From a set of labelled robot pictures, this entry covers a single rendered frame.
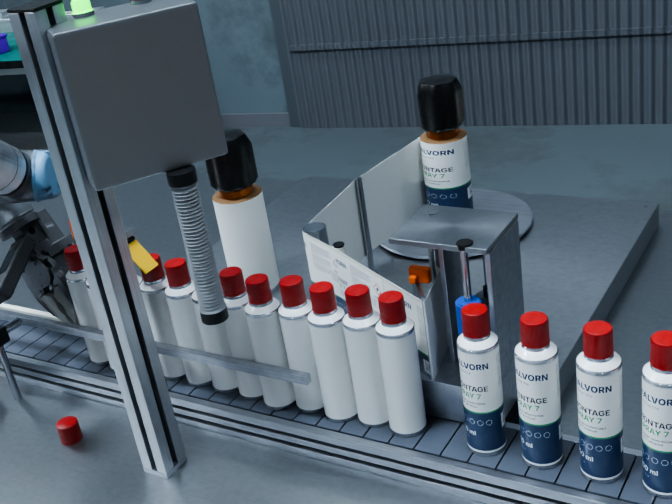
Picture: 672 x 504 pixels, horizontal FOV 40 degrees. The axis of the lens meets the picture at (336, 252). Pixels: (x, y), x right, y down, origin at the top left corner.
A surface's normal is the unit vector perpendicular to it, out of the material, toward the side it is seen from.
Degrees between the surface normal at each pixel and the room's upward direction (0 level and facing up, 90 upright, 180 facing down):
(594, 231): 0
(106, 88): 90
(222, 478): 0
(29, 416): 0
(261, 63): 90
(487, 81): 90
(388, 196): 90
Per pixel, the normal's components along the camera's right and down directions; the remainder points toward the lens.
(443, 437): -0.14, -0.89
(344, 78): -0.36, 0.46
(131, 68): 0.41, 0.34
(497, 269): 0.85, 0.11
